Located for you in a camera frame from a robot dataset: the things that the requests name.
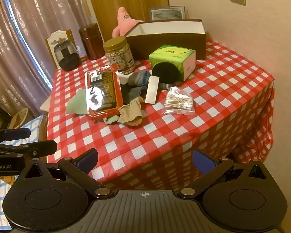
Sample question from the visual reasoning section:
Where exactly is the red white checked tablecloth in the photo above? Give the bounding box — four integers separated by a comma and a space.
40, 39, 275, 191

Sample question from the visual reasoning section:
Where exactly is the brown cardboard box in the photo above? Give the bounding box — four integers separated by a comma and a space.
126, 19, 206, 61

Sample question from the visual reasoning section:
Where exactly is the bag of cotton swabs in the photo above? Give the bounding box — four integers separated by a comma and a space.
162, 87, 196, 115

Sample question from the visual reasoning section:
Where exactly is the brown metal canister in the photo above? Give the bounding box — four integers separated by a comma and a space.
79, 23, 105, 61

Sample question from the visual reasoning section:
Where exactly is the red snack package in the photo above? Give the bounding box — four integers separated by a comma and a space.
84, 65, 124, 120

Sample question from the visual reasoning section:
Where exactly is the beige sock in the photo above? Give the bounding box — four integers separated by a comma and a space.
118, 97, 144, 127

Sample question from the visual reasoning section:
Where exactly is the sheer patterned curtain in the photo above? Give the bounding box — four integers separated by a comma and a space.
0, 0, 93, 117

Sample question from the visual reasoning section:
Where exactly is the blue grey knitted sock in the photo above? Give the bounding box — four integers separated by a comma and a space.
126, 70, 175, 91

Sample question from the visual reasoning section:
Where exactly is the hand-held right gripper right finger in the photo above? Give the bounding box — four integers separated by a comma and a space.
178, 149, 270, 198

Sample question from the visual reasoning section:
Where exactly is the clear nut jar gold lid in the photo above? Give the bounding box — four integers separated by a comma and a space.
102, 36, 135, 74

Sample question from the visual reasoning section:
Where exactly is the brown wooden furniture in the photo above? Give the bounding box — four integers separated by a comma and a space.
39, 115, 49, 163

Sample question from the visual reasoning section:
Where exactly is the framed grey picture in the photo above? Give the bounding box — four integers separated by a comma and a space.
149, 5, 185, 21

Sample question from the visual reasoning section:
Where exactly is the white side table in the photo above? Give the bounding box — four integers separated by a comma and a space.
40, 95, 54, 112

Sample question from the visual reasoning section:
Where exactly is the green tissue pack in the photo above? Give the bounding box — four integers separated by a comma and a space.
149, 44, 196, 81

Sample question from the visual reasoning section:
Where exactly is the black round sponge pad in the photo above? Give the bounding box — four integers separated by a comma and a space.
152, 62, 181, 83

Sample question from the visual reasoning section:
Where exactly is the white flat box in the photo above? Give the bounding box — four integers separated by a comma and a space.
145, 76, 160, 104

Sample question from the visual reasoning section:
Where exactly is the grey fuzzy cloth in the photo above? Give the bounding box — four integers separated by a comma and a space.
122, 87, 148, 103

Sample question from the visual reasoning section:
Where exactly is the dark glass blender jar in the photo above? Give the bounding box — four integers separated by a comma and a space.
54, 39, 82, 72

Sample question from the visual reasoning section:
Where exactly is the wicker basket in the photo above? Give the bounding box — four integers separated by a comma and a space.
8, 107, 29, 129

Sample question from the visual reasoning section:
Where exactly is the mint green towel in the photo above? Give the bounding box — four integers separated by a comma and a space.
65, 89, 120, 125

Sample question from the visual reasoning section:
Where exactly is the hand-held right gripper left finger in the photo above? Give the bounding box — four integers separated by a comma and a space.
19, 148, 114, 199

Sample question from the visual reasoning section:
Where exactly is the pink starfish plush toy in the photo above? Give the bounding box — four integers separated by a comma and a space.
112, 6, 145, 38

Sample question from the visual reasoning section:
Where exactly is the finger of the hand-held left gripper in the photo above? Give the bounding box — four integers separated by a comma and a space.
0, 140, 58, 160
0, 127, 31, 141

